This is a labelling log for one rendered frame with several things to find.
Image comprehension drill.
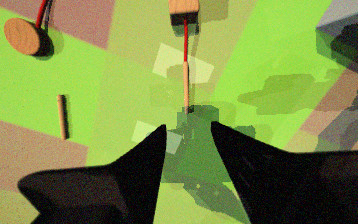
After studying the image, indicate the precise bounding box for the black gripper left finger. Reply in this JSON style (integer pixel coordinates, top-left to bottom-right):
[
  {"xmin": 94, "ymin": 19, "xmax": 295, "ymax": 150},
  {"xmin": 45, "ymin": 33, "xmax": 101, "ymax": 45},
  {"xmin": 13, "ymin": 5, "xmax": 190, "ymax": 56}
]
[{"xmin": 17, "ymin": 124, "xmax": 167, "ymax": 224}]

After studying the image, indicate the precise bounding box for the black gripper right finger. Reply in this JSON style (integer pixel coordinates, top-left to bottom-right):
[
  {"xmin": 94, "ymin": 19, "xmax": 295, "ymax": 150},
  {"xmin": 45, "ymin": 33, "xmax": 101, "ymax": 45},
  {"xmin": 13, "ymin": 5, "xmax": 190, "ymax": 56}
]
[{"xmin": 211, "ymin": 121, "xmax": 358, "ymax": 224}]

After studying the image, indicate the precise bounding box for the round wooden button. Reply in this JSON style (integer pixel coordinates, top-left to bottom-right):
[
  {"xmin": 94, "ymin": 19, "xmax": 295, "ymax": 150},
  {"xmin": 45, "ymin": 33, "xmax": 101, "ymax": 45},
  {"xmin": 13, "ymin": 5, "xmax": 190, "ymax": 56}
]
[{"xmin": 4, "ymin": 18, "xmax": 50, "ymax": 57}]

